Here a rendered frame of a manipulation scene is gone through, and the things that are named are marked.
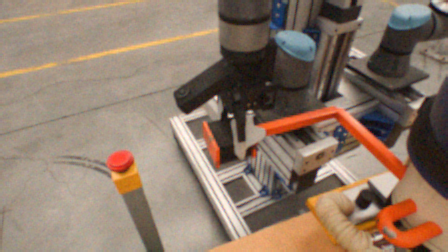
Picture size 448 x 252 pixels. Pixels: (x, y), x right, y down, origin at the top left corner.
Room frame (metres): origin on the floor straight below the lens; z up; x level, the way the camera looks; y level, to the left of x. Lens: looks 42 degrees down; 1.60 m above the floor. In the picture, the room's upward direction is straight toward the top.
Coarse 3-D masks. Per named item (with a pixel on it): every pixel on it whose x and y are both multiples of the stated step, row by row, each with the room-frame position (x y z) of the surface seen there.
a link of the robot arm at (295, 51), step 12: (276, 36) 0.74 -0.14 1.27; (288, 36) 0.75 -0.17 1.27; (300, 36) 0.76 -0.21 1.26; (288, 48) 0.69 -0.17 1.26; (300, 48) 0.69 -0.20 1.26; (312, 48) 0.70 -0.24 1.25; (276, 60) 0.69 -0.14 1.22; (288, 60) 0.69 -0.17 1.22; (300, 60) 0.68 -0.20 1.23; (312, 60) 0.70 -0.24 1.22; (276, 72) 0.69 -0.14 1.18; (288, 72) 0.69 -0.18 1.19; (300, 72) 0.68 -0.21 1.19; (288, 84) 0.68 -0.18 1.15; (300, 84) 0.69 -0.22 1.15
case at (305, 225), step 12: (300, 216) 0.37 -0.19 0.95; (312, 216) 0.37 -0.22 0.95; (276, 228) 0.34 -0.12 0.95; (288, 228) 0.34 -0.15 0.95; (300, 228) 0.34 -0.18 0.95; (312, 228) 0.34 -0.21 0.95; (240, 240) 0.31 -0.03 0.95; (252, 240) 0.31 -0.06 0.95; (264, 240) 0.31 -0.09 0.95; (276, 240) 0.31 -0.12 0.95; (288, 240) 0.31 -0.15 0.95; (300, 240) 0.31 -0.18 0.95; (312, 240) 0.31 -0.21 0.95; (324, 240) 0.31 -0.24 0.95
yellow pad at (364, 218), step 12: (348, 192) 0.34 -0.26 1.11; (360, 192) 0.32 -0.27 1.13; (372, 192) 0.34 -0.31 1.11; (312, 204) 0.31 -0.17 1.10; (360, 204) 0.30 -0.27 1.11; (372, 204) 0.31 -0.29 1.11; (384, 204) 0.31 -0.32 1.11; (360, 216) 0.28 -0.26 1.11; (372, 216) 0.28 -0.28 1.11; (324, 228) 0.26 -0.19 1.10; (360, 228) 0.26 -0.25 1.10; (372, 228) 0.26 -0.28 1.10; (336, 240) 0.23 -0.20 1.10
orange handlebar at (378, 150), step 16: (320, 112) 0.46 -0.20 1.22; (336, 112) 0.46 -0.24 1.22; (272, 128) 0.41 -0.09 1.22; (288, 128) 0.42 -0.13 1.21; (352, 128) 0.41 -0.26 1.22; (368, 144) 0.37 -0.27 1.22; (384, 160) 0.33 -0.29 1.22; (400, 160) 0.32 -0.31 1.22; (400, 176) 0.30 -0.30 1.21; (384, 208) 0.23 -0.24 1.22; (400, 208) 0.23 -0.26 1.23; (416, 208) 0.23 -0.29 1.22; (384, 224) 0.20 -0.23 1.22; (432, 224) 0.20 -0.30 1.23; (400, 240) 0.18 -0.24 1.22; (416, 240) 0.18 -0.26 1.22
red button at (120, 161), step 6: (120, 150) 0.52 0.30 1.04; (126, 150) 0.52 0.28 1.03; (114, 156) 0.50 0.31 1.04; (120, 156) 0.50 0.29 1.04; (126, 156) 0.50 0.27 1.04; (132, 156) 0.50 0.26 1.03; (108, 162) 0.48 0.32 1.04; (114, 162) 0.48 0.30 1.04; (120, 162) 0.48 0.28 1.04; (126, 162) 0.48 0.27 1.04; (132, 162) 0.48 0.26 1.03; (114, 168) 0.46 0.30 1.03; (120, 168) 0.46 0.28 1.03; (126, 168) 0.47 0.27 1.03
